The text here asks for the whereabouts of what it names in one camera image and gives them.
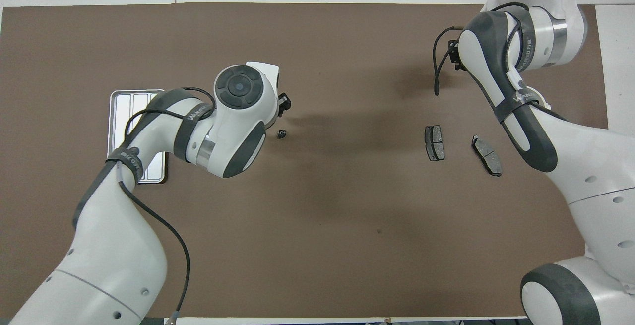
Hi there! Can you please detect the brown table mat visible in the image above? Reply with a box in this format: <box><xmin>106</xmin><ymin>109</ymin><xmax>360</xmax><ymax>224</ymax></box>
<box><xmin>0</xmin><ymin>2</ymin><xmax>610</xmax><ymax>318</ymax></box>

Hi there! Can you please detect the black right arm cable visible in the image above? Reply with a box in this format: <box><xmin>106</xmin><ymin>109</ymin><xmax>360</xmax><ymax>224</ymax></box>
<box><xmin>433</xmin><ymin>1</ymin><xmax>534</xmax><ymax>96</ymax></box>

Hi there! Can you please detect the curved dark brake pad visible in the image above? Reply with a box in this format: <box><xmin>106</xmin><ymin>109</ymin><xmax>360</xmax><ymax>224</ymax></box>
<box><xmin>471</xmin><ymin>135</ymin><xmax>503</xmax><ymax>177</ymax></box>

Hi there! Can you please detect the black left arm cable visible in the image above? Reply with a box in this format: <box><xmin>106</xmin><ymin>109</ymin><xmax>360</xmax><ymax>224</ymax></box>
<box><xmin>118</xmin><ymin>87</ymin><xmax>219</xmax><ymax>324</ymax></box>

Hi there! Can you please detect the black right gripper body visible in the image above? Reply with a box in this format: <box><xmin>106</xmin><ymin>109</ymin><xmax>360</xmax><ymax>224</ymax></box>
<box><xmin>448</xmin><ymin>40</ymin><xmax>467</xmax><ymax>71</ymax></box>

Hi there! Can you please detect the rectangular dark brake pad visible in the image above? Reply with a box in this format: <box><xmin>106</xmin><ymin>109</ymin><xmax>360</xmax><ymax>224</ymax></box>
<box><xmin>424</xmin><ymin>125</ymin><xmax>445</xmax><ymax>162</ymax></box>

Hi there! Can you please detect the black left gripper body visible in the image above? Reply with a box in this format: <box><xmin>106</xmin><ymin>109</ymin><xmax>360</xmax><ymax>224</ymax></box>
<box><xmin>276</xmin><ymin>92</ymin><xmax>292</xmax><ymax>118</ymax></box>

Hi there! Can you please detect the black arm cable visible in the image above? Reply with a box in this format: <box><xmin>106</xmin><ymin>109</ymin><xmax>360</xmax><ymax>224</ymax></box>
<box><xmin>433</xmin><ymin>1</ymin><xmax>534</xmax><ymax>96</ymax></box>
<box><xmin>118</xmin><ymin>87</ymin><xmax>219</xmax><ymax>324</ymax></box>

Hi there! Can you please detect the silver metal tray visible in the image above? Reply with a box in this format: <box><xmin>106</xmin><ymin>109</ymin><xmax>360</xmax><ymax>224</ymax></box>
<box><xmin>108</xmin><ymin>89</ymin><xmax>168</xmax><ymax>185</ymax></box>

